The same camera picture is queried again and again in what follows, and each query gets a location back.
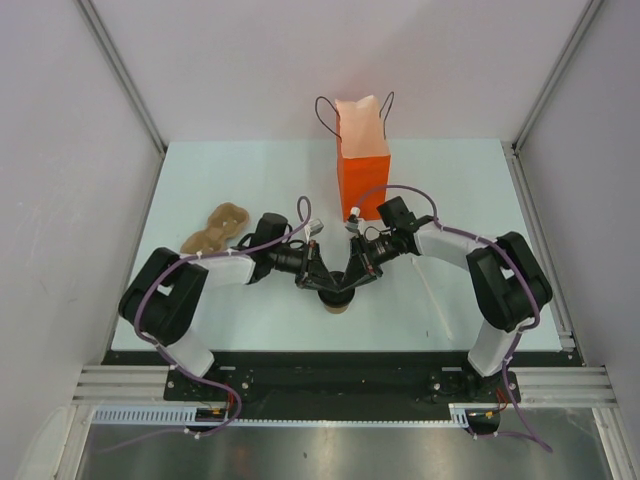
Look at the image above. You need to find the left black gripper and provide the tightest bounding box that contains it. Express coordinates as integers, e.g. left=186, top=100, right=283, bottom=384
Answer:
left=269, top=240, right=339, bottom=293

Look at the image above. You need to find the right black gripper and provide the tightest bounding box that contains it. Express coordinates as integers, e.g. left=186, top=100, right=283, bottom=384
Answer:
left=340, top=230, right=400, bottom=292

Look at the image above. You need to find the black plastic cup lid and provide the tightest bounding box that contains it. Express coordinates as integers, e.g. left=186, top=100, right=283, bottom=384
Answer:
left=318, top=288, right=355, bottom=309

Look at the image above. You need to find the brown paper coffee cup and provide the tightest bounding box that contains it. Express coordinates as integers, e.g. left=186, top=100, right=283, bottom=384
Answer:
left=324, top=304, right=349, bottom=315

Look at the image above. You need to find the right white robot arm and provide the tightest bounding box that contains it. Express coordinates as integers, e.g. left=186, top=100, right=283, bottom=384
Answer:
left=340, top=196, right=553, bottom=401

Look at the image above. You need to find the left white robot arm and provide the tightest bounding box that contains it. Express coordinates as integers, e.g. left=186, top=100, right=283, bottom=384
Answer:
left=118, top=213, right=323, bottom=400

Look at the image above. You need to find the white wrapped straw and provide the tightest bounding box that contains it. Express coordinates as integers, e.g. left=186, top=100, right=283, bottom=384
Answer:
left=411, top=258, right=453, bottom=342

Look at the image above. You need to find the orange paper bag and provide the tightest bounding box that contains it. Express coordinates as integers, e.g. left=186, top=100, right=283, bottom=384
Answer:
left=314, top=91, right=395, bottom=221

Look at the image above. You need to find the brown pulp cup carrier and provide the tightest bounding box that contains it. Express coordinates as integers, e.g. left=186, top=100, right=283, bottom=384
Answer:
left=180, top=202, right=250, bottom=255

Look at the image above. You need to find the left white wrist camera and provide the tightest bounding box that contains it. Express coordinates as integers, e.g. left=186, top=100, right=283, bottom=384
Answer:
left=304, top=219, right=324, bottom=237

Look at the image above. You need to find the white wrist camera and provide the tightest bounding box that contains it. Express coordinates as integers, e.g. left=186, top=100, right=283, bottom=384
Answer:
left=304, top=219, right=324, bottom=237
left=345, top=206, right=363, bottom=235

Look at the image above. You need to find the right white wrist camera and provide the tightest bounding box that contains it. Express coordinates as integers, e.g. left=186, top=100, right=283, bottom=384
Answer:
left=345, top=206, right=363, bottom=235

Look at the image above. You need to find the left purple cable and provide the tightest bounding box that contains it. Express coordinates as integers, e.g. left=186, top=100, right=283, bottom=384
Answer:
left=132, top=195, right=314, bottom=454

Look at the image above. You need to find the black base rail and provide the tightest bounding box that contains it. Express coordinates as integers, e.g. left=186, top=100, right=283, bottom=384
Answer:
left=99, top=349, right=584, bottom=422

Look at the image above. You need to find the white slotted cable duct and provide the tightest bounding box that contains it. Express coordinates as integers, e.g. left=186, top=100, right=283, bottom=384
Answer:
left=92, top=405, right=469, bottom=428

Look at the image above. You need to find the right aluminium frame post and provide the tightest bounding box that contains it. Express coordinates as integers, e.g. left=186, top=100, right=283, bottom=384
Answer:
left=510, top=0, right=606, bottom=154

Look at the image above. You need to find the aluminium frame post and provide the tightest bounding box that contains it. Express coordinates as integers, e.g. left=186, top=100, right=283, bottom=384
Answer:
left=74, top=0, right=168, bottom=159
left=510, top=0, right=606, bottom=154

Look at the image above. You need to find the left aluminium frame post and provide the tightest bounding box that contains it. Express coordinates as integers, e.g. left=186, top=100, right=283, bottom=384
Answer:
left=74, top=0, right=168, bottom=159

